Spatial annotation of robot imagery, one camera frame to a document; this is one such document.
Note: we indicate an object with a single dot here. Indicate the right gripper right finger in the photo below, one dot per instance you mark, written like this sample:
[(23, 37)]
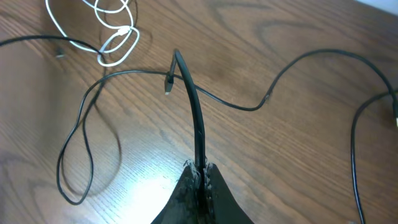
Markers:
[(222, 207)]

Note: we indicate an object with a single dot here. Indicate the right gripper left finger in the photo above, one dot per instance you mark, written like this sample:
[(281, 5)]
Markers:
[(182, 206)]

